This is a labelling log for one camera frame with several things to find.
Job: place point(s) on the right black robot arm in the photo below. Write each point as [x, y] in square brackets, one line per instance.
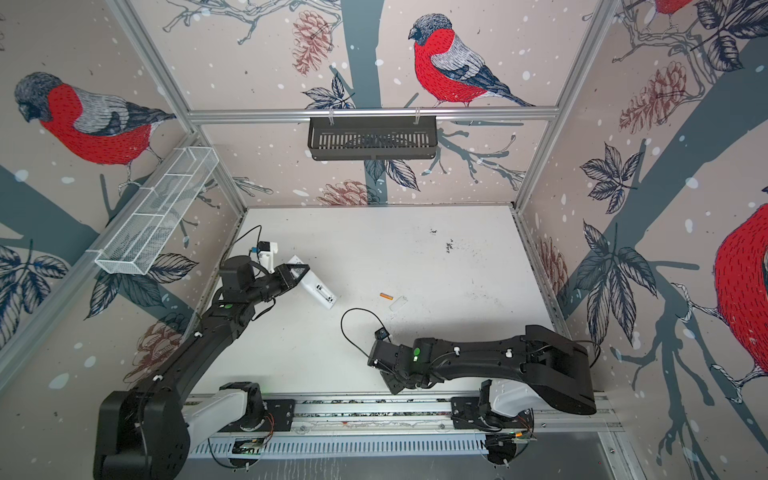
[556, 369]

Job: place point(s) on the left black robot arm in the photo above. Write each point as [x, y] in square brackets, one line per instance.
[141, 433]

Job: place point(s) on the aluminium front rail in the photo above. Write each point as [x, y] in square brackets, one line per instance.
[422, 412]

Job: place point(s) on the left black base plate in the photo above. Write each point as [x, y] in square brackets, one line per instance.
[264, 414]

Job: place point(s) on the white battery cover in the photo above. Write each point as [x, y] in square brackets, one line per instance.
[398, 304]

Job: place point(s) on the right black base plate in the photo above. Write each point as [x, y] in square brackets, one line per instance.
[480, 413]

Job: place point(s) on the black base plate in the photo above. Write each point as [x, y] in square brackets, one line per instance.
[480, 413]
[264, 414]

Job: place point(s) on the black wall basket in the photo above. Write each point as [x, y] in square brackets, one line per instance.
[374, 138]

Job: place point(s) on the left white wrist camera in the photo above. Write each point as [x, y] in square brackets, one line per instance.
[266, 252]

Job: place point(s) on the white wire mesh basket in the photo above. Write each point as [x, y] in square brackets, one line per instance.
[141, 238]

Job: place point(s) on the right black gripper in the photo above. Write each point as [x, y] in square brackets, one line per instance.
[392, 382]

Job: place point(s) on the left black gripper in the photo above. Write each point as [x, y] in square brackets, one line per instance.
[285, 276]

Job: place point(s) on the white slotted cable duct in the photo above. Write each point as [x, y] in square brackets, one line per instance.
[287, 448]

